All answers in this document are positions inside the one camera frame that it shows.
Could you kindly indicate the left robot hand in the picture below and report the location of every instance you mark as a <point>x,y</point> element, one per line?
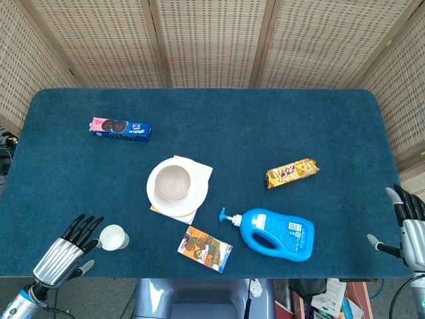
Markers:
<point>59,257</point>

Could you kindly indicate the blue detergent pump bottle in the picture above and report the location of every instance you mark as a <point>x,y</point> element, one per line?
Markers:
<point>285,229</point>

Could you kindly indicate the white printed paper bag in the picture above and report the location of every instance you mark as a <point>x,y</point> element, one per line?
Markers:
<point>328,295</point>

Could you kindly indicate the orange snack box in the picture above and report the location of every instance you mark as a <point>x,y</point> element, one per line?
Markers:
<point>204,249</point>

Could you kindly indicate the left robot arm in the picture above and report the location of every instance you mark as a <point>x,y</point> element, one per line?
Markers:
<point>18,302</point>

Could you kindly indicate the woven bamboo folding screen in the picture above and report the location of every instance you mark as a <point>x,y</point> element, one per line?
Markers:
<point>212,40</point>

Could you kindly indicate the black bag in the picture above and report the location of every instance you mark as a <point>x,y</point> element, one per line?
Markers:
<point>307,287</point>

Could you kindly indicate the blue cookie box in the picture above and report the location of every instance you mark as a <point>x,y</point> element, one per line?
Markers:
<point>133,131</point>

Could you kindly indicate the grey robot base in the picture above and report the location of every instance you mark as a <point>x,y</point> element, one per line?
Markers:
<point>199,299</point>

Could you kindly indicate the paper cup green flower print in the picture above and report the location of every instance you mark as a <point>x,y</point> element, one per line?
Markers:
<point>114,237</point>

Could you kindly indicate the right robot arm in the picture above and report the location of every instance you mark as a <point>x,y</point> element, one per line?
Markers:
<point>419,295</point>

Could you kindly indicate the white paper plate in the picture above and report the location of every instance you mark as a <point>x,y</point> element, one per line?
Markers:
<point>199,196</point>

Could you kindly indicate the red brown box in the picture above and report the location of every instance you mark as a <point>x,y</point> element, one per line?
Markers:
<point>357,299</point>

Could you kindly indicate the dark teal table cloth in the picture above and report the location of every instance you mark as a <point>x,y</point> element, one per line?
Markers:
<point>232,133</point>

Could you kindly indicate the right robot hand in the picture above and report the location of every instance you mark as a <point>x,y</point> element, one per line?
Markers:
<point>410,229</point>

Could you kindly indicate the beige paper plate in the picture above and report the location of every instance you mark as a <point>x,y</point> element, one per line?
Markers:
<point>179,214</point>

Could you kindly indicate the cream ceramic bowl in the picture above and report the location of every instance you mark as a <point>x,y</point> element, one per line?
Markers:
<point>172,182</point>

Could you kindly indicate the gold biscuit packet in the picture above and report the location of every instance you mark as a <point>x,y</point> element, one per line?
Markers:
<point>292,172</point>

